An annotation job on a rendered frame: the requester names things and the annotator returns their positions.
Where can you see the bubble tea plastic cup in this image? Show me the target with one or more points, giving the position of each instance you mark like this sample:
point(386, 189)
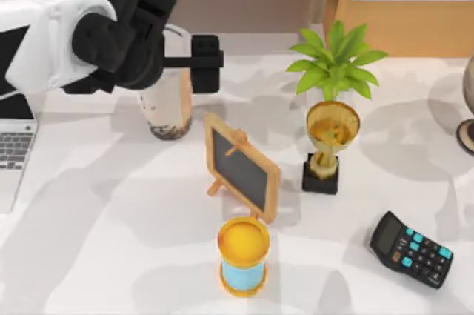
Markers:
point(170, 107)

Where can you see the green potted plant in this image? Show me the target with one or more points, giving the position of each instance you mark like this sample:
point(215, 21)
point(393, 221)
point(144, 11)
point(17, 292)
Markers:
point(333, 59)

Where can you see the gold trophy with black base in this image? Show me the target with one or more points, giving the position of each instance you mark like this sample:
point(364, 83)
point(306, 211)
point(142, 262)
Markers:
point(331, 129)

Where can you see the wooden cupboard door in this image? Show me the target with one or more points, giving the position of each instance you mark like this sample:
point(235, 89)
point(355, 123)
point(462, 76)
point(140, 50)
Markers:
point(407, 29)

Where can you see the grey globe on stand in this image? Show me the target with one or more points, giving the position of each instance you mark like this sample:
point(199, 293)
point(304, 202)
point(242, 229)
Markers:
point(468, 81)

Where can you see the black calculator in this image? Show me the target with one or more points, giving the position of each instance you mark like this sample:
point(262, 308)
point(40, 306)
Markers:
point(411, 250)

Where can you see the silver laptop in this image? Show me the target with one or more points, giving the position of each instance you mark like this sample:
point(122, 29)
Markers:
point(15, 144)

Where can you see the yellow and blue cup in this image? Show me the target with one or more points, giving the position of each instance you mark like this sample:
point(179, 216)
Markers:
point(242, 248)

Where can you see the wooden framed blackboard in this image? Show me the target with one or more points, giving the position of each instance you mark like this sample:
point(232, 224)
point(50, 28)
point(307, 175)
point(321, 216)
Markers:
point(240, 166)

